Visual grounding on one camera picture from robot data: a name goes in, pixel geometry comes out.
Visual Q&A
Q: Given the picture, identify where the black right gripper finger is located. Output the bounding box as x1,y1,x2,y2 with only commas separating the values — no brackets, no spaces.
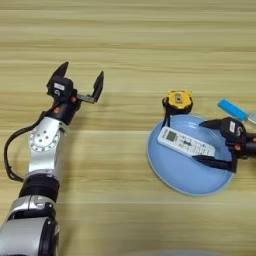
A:
192,151,239,174
198,118,224,130

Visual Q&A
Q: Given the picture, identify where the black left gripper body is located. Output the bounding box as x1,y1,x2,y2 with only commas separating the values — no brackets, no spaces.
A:
44,93,83,126

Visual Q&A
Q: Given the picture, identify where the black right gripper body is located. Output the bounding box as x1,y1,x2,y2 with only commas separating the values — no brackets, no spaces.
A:
225,134,256,160

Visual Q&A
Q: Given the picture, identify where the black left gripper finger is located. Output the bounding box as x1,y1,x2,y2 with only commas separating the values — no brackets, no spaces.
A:
48,61,70,86
75,70,105,105

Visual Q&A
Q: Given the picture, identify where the small blue rectangular block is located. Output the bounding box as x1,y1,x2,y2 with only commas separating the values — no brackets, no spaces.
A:
217,98,249,123

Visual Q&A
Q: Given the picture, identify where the white remote control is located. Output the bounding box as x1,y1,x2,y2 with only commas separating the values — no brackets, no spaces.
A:
157,125,217,158

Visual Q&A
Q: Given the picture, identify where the light blue round plate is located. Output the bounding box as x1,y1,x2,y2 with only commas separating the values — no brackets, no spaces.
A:
146,114,234,197

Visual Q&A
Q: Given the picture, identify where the yellow black tape measure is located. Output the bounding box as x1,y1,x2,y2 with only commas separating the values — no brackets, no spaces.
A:
162,89,194,130

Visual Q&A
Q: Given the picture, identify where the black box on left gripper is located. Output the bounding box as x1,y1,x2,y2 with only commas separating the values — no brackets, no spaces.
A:
46,75,74,98

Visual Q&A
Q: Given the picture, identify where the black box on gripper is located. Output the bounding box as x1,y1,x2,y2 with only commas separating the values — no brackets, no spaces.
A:
46,75,74,98
219,116,248,143

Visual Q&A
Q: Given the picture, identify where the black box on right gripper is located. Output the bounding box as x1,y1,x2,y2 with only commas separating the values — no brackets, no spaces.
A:
219,116,248,143

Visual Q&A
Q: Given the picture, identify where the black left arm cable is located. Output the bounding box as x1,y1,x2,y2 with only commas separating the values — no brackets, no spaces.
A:
3,124,44,183

